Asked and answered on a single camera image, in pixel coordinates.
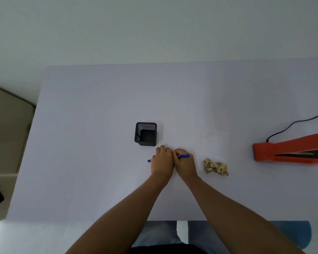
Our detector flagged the person's right hand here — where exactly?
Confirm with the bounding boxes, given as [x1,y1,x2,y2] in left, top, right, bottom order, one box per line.
[172,148,199,182]

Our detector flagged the black mesh pen holder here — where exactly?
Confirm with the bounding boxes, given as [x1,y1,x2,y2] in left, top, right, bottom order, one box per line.
[134,122,157,146]

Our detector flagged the person's left forearm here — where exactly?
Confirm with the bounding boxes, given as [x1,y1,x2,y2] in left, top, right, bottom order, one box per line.
[65,174,170,254]

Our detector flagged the black shirt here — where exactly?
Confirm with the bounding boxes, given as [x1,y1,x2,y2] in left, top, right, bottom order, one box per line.
[128,243,207,254]

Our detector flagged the blue stool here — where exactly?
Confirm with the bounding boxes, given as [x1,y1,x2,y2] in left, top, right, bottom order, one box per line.
[270,220,312,249]

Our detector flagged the person's left hand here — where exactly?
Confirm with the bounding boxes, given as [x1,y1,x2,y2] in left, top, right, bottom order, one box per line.
[150,145,175,183]

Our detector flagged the black power cable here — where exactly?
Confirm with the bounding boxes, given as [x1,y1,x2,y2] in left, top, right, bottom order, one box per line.
[266,111,318,143]

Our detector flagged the orange heat sealer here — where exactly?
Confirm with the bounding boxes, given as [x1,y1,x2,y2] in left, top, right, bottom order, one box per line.
[253,131,318,166]

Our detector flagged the beige cabinet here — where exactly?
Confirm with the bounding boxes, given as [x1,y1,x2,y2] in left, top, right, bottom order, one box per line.
[0,86,36,224]

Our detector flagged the clear plastic bag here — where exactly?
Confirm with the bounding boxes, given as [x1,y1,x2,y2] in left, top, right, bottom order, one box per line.
[202,132,230,177]

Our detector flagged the grey jeans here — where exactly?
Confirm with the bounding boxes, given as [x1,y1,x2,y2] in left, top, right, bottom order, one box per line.
[131,220,226,254]

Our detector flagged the person's right forearm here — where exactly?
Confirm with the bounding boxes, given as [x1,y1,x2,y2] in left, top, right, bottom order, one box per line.
[184,176,307,254]

